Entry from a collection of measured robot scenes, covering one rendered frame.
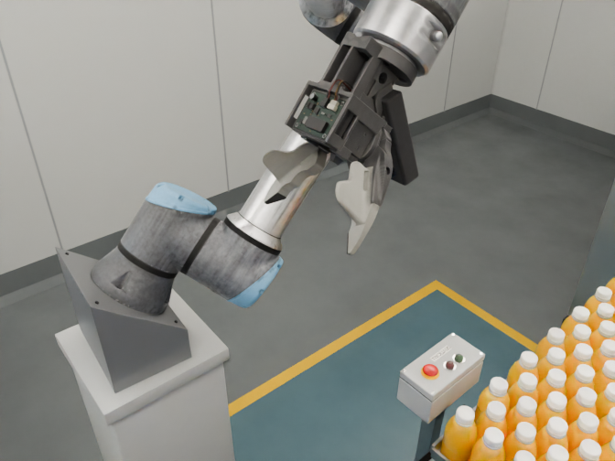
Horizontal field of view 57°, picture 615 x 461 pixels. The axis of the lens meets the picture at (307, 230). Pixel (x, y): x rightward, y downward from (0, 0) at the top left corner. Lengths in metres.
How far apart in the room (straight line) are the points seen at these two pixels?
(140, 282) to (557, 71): 4.68
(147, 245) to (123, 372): 0.29
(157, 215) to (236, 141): 2.62
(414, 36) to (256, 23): 3.16
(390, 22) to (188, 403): 1.13
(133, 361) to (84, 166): 2.21
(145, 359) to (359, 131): 0.92
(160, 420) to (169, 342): 0.22
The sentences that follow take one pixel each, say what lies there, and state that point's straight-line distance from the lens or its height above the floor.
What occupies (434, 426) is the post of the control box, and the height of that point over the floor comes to 0.89.
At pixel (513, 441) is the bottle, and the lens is 1.36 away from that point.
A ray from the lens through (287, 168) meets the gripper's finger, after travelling 0.64.
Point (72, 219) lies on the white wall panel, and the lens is 3.55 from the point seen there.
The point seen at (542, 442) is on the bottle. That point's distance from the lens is 1.39.
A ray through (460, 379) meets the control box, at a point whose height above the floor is 1.08.
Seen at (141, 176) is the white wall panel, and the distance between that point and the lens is 3.60.
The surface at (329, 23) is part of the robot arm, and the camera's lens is 1.25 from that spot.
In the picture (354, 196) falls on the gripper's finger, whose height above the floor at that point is 1.84.
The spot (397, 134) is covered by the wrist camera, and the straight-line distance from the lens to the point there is 0.62.
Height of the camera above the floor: 2.12
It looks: 34 degrees down
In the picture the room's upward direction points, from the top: straight up
